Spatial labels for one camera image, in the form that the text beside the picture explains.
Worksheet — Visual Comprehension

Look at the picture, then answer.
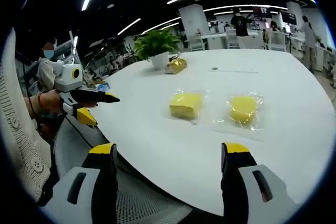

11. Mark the person's left hand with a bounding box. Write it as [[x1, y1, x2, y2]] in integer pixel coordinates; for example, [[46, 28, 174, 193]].
[[28, 89, 64, 118]]

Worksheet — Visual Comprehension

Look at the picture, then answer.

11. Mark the square yellow silicone block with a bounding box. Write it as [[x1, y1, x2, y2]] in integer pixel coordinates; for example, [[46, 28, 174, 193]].
[[169, 91, 205, 121]]

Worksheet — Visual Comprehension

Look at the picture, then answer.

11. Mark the small blue packet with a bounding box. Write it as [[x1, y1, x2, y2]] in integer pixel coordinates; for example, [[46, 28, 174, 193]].
[[94, 82, 112, 92]]

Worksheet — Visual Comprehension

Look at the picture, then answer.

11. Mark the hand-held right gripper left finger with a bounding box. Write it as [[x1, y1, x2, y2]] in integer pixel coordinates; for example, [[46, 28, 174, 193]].
[[39, 143, 119, 224]]

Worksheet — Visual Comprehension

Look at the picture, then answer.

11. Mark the gold wrapped package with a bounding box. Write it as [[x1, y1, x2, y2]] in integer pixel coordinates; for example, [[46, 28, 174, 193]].
[[164, 57, 188, 74]]

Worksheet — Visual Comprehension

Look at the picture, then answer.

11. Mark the yellow sponge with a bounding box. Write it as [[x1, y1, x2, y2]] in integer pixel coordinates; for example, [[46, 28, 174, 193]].
[[228, 95, 258, 128]]

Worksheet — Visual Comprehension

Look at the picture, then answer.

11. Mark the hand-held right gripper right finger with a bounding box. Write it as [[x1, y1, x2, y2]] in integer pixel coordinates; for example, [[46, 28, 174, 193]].
[[220, 142, 299, 224]]

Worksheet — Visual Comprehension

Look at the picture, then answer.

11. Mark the white office chair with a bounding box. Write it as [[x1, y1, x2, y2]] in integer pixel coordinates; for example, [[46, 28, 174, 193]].
[[187, 33, 205, 52], [269, 30, 287, 52]]

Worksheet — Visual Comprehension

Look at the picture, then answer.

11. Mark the cream knitted cardigan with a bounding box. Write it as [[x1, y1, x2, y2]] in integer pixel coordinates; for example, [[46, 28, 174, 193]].
[[0, 27, 52, 203]]

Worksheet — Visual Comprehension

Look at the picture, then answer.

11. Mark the potted green plant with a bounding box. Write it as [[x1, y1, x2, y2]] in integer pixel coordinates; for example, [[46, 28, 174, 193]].
[[132, 27, 182, 71]]

